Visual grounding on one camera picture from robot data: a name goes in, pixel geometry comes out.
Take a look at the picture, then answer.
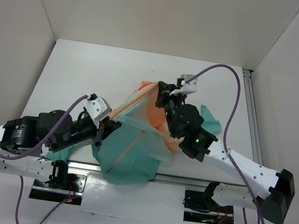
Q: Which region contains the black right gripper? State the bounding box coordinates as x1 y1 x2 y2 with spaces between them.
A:
151 79 189 138

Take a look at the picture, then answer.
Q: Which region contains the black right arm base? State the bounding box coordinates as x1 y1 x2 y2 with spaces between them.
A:
182 181 234 224

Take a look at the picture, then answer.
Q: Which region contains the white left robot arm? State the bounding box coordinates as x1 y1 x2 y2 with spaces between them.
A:
0 110 121 188

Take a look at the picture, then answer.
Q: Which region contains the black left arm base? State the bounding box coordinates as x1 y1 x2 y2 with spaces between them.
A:
29 159 88 206

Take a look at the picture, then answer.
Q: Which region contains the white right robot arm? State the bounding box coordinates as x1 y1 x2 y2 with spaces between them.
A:
155 81 295 224

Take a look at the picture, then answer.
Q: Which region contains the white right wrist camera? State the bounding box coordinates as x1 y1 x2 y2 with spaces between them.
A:
170 74 198 95

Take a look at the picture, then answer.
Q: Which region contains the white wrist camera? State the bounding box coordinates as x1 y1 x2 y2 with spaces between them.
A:
83 94 112 129
170 74 198 95

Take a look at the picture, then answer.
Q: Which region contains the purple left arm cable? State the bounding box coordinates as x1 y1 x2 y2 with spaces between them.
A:
0 79 95 224

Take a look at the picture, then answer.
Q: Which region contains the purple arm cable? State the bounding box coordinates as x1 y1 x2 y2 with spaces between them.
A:
0 79 95 224
161 58 294 224

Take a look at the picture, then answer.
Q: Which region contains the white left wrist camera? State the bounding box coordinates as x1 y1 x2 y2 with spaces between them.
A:
83 94 112 129

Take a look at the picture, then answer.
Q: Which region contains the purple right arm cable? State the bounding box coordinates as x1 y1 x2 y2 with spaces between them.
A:
161 58 294 224

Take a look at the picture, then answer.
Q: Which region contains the aluminium rail right table edge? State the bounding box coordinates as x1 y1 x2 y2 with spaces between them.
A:
222 67 288 197

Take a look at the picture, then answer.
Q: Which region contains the aluminium rail table edge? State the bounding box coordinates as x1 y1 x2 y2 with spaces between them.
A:
222 67 288 197
67 155 247 199

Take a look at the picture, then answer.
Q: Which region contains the aluminium rail front table edge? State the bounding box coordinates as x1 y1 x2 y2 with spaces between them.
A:
67 155 247 199

